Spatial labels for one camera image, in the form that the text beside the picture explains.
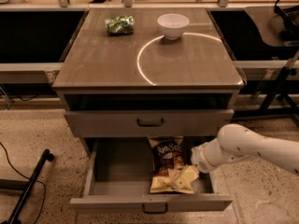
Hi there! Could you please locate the grey open middle drawer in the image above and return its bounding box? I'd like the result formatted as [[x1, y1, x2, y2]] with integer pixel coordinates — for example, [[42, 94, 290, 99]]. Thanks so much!
[[70, 138, 233, 215]]

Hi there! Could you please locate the black floor cable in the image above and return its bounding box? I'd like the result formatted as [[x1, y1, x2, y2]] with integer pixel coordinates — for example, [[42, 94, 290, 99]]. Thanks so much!
[[0, 142, 47, 224]]

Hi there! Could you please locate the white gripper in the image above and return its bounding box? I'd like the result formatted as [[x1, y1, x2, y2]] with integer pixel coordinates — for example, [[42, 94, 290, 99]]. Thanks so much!
[[173, 139, 231, 191]]

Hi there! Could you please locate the brown sea salt chip bag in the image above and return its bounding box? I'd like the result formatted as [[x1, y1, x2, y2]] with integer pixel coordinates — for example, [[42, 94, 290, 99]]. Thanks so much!
[[149, 136, 194, 194]]

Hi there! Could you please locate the grey upper closed drawer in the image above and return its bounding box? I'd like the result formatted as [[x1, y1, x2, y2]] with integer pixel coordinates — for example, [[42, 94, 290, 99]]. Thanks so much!
[[64, 109, 234, 137]]

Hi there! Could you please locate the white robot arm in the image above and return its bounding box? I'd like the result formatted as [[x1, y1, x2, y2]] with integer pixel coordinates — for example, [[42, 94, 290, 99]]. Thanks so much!
[[182, 124, 299, 193]]

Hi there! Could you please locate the green snack bag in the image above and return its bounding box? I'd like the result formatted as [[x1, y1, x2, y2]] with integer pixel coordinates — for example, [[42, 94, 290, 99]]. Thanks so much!
[[105, 15, 135, 35]]

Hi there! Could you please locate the grey drawer cabinet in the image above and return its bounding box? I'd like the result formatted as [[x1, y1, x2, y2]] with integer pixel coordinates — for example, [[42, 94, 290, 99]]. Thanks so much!
[[53, 8, 244, 152]]

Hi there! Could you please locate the white ceramic bowl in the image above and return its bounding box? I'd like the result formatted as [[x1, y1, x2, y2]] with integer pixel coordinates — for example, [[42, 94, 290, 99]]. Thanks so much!
[[157, 13, 189, 40]]

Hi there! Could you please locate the black chair with frame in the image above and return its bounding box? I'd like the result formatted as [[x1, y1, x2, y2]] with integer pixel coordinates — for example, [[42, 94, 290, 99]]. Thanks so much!
[[235, 0, 299, 121]]

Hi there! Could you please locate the black stand leg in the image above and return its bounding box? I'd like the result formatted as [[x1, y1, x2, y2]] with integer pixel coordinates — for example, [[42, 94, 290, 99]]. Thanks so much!
[[0, 149, 54, 224]]

